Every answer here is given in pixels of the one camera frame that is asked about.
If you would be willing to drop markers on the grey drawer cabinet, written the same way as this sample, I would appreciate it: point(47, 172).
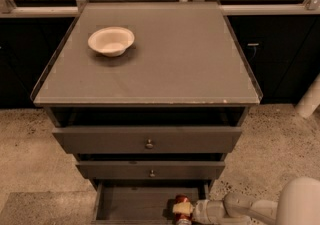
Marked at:
point(183, 69)

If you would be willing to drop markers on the open bottom grey drawer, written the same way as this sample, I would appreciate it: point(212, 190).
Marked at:
point(134, 202)

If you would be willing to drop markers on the white pole leg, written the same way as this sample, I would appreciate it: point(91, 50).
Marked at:
point(311, 99)

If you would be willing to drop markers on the top grey drawer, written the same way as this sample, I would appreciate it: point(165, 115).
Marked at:
point(147, 139)

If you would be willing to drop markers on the white paper bowl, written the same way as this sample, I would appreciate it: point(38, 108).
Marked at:
point(111, 41)

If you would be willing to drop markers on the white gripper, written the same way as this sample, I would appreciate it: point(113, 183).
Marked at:
point(202, 210)

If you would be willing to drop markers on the middle grey drawer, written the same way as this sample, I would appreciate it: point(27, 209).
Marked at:
point(145, 170)

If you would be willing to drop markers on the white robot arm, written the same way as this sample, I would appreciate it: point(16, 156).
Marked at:
point(299, 204)

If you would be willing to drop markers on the red coke can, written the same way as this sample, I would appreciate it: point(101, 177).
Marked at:
point(181, 219)

